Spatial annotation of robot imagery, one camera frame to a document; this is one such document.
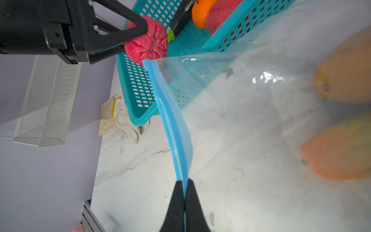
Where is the pink sponge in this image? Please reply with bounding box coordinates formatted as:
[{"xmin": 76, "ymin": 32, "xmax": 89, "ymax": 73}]
[{"xmin": 72, "ymin": 224, "xmax": 85, "ymax": 232}]

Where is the pink red dragon fruit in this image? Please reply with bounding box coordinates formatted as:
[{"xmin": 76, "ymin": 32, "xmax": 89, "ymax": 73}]
[{"xmin": 124, "ymin": 15, "xmax": 168, "ymax": 66}]

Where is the dark purple eggplant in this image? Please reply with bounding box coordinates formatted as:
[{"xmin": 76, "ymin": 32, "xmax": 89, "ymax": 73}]
[{"xmin": 167, "ymin": 0, "xmax": 195, "ymax": 43}]

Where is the orange tangerine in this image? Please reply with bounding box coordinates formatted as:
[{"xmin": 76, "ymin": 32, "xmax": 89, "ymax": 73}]
[{"xmin": 192, "ymin": 0, "xmax": 217, "ymax": 29}]

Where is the orange yellow mango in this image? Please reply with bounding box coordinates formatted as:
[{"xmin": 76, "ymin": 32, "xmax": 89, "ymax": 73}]
[{"xmin": 313, "ymin": 27, "xmax": 371, "ymax": 104}]

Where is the clear zip bag blue zipper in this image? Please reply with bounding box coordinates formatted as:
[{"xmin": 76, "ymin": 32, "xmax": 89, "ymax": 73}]
[{"xmin": 144, "ymin": 1, "xmax": 371, "ymax": 232}]

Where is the white mesh two-tier shelf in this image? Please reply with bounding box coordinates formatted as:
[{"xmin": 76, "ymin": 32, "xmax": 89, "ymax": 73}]
[{"xmin": 13, "ymin": 55, "xmax": 82, "ymax": 147}]

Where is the red bell pepper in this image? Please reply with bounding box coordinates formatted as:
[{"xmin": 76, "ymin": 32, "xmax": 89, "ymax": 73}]
[{"xmin": 205, "ymin": 0, "xmax": 242, "ymax": 34}]

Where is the green yellow papaya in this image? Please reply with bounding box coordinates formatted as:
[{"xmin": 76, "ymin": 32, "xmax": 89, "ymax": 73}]
[{"xmin": 300, "ymin": 113, "xmax": 371, "ymax": 180}]

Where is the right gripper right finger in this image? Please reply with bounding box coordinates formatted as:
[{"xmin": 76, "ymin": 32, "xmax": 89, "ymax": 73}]
[{"xmin": 185, "ymin": 179, "xmax": 210, "ymax": 232}]

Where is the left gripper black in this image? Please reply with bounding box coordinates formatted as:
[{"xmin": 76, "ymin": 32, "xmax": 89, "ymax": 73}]
[{"xmin": 1, "ymin": 1, "xmax": 147, "ymax": 64}]

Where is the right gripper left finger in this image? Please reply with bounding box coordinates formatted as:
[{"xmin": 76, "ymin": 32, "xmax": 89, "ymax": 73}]
[{"xmin": 159, "ymin": 181, "xmax": 185, "ymax": 232}]

